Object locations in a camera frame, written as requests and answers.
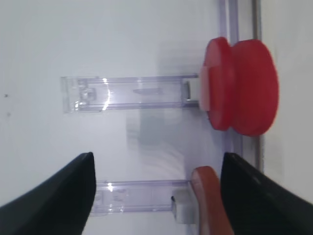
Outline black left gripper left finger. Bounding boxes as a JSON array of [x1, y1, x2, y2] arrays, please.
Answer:
[[0, 152, 96, 235]]

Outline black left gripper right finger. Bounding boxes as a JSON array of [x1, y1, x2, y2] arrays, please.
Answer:
[[221, 152, 313, 235]]

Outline clear acrylic left rack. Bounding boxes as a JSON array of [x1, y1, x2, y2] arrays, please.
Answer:
[[60, 0, 266, 235]]

